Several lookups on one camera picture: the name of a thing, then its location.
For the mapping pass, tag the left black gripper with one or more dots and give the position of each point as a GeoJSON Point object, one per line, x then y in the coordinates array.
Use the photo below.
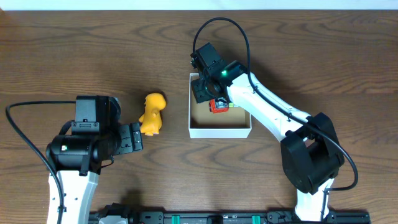
{"type": "Point", "coordinates": [125, 140]}

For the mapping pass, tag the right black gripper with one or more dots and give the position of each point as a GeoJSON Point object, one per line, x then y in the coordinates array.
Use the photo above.
{"type": "Point", "coordinates": [204, 87]}

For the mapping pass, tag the red toy car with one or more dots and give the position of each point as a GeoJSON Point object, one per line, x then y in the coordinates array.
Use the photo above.
{"type": "Point", "coordinates": [218, 106]}

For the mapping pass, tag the white cardboard box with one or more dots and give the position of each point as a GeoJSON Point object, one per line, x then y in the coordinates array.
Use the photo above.
{"type": "Point", "coordinates": [236, 123]}

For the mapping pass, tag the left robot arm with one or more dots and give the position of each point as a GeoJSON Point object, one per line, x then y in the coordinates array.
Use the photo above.
{"type": "Point", "coordinates": [78, 151]}

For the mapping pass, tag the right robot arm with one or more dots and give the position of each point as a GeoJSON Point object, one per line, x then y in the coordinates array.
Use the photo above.
{"type": "Point", "coordinates": [311, 158]}

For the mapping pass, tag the orange dinosaur toy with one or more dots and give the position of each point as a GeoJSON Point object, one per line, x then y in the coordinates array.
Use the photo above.
{"type": "Point", "coordinates": [151, 121]}

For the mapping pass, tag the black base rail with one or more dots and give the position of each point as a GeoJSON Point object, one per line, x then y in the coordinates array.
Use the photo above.
{"type": "Point", "coordinates": [116, 213]}

